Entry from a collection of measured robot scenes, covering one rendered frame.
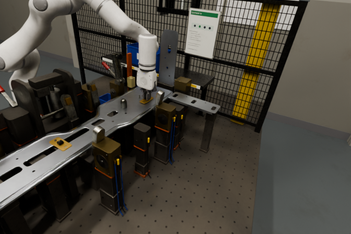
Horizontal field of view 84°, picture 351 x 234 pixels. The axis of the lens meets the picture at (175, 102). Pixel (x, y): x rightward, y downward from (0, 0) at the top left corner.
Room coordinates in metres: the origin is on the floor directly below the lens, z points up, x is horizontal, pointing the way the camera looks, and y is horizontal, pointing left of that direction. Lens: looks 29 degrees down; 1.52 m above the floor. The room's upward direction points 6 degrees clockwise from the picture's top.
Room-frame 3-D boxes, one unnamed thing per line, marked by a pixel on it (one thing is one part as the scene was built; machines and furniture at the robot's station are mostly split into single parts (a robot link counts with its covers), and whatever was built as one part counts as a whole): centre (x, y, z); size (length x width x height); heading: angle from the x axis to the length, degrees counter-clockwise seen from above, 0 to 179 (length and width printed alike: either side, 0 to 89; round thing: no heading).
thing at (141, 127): (0.70, 0.13, 0.84); 0.10 x 0.05 x 0.29; 64
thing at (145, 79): (0.94, 0.16, 1.14); 0.10 x 0.07 x 0.11; 64
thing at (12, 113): (0.60, 0.62, 0.89); 0.12 x 0.07 x 0.38; 64
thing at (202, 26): (1.41, -0.13, 1.30); 0.23 x 0.02 x 0.31; 64
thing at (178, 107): (0.93, -0.01, 0.84); 0.12 x 0.07 x 0.28; 64
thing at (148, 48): (0.94, 0.16, 1.28); 0.09 x 0.08 x 0.13; 175
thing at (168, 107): (0.81, 0.03, 0.87); 0.12 x 0.07 x 0.35; 64
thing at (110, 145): (0.51, 0.21, 0.87); 0.12 x 0.07 x 0.35; 64
